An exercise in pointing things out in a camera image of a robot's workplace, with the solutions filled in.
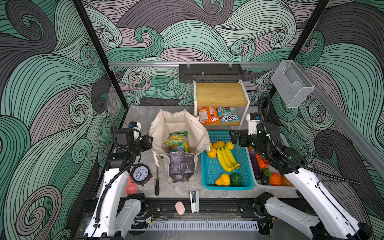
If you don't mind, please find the green Fox's candy bag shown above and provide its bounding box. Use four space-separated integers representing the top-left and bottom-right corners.
217 107 240 124

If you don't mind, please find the green avocado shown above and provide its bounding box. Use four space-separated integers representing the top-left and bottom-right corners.
230 173 243 187

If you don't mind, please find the small dark eggplant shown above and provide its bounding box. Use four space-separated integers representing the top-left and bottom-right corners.
261 168 272 186

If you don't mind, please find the orange Fox's candy bag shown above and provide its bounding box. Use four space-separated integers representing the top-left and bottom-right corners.
198 107 220 125

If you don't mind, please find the pink plastic scoop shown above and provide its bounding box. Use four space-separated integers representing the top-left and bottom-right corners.
125 176 138 196

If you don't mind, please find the yellow pear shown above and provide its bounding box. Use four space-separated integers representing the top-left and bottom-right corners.
215 173 231 187

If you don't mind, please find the black handled screwdriver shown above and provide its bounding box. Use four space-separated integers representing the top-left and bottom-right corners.
155 167 160 196

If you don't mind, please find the white slotted cable duct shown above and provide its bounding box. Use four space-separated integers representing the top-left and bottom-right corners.
146 221 259 232

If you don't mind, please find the beige canvas grocery bag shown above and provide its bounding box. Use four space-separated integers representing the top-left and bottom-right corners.
149 110 211 184

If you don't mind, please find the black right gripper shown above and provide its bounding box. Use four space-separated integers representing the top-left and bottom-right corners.
230 127 275 160

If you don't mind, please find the orange carrot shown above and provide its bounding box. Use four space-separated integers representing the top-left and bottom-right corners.
256 154 268 170

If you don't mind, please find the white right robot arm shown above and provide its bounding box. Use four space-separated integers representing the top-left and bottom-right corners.
229 113 373 240

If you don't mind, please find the yellow banana bunch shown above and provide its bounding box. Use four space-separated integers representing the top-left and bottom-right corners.
217 147 241 172

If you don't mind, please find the green-red candy bag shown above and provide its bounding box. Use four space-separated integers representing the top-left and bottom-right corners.
170 145 186 153

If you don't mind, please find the clear acrylic wall holder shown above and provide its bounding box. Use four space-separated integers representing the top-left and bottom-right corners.
271 60 315 109

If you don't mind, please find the white plastic basket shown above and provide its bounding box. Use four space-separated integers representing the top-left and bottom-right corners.
239 130 297 191

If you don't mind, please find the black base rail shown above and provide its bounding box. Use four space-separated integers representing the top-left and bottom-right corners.
89 197 319 220

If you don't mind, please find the black wall shelf tray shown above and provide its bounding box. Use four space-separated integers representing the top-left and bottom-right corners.
179 64 244 84

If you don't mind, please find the single yellow banana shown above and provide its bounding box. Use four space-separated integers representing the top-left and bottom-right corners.
183 142 189 153

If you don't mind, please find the black alarm clock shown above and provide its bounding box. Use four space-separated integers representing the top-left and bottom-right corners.
130 164 153 187

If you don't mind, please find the yellow-green candy bag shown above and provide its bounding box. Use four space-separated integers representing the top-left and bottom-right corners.
164 131 188 146

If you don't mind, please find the pink eraser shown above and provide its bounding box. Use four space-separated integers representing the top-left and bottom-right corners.
175 201 186 216

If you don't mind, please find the white wooden two-tier shelf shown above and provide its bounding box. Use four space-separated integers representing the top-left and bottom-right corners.
193 80 251 130

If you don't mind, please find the silver aluminium rail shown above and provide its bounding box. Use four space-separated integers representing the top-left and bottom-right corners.
108 61 281 69

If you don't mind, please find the white stapler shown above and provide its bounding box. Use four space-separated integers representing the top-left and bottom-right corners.
190 190 200 214

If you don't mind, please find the yellow potato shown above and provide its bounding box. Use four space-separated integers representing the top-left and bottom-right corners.
212 141 226 149

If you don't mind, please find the yellow lemon front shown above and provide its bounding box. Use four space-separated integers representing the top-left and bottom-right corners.
207 148 217 159

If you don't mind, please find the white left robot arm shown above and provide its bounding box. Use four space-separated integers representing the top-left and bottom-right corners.
79 122 153 240

